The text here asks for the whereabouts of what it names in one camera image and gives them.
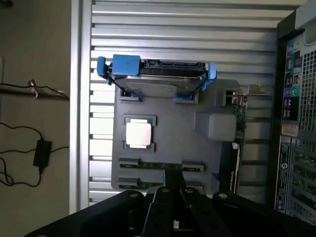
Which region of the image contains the dark cable with white clips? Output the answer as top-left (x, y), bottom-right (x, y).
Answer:
top-left (0, 78), bottom-right (70, 101)

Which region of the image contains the thin black wire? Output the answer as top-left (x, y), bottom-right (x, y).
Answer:
top-left (0, 122), bottom-right (43, 141)

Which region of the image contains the hard disk in blue carrier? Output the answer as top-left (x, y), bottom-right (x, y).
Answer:
top-left (97, 54), bottom-right (218, 102)

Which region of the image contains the green RAM stick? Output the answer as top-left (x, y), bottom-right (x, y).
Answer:
top-left (120, 161), bottom-right (203, 171)

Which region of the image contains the silver CPU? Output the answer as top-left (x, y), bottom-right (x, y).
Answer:
top-left (124, 118), bottom-right (152, 149)

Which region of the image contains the black power adapter with cable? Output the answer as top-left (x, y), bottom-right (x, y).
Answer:
top-left (0, 146), bottom-right (70, 187)

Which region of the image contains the black PC case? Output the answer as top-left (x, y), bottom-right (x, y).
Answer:
top-left (273, 0), bottom-right (316, 224)

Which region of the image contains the grey parts rack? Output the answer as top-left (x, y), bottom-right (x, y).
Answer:
top-left (111, 79), bottom-right (247, 196)

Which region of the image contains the graphics card with metal bracket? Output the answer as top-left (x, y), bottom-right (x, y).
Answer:
top-left (226, 84), bottom-right (267, 195)

